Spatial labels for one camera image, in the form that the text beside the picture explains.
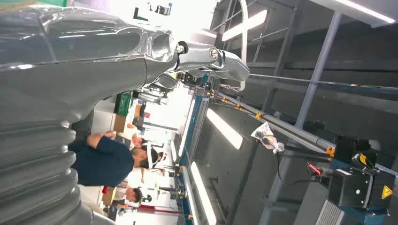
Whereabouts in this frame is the green plastic crate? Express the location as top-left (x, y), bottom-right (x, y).
top-left (114, 92), bottom-right (134, 117)

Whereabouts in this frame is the person in pale top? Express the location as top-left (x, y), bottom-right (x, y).
top-left (123, 123), bottom-right (148, 150)

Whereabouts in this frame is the black box with warning sticker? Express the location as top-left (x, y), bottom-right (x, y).
top-left (327, 167), bottom-right (398, 212)

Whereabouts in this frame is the person with dark hair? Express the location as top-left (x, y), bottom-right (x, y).
top-left (102, 183), bottom-right (144, 212)

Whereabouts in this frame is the person wearing headset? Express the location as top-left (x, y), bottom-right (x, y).
top-left (68, 130), bottom-right (166, 188)

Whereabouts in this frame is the grey steel post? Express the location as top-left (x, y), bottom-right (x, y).
top-left (259, 12), bottom-right (343, 225)

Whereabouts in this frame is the long ceiling light panel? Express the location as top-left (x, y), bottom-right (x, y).
top-left (221, 9), bottom-right (268, 42)
top-left (206, 108), bottom-right (244, 150)
top-left (190, 161), bottom-right (218, 225)

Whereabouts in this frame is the clear plastic bag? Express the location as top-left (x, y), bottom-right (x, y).
top-left (250, 121), bottom-right (285, 155)

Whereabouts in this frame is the white head-mounted headset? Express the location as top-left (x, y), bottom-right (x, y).
top-left (141, 141), bottom-right (167, 170)

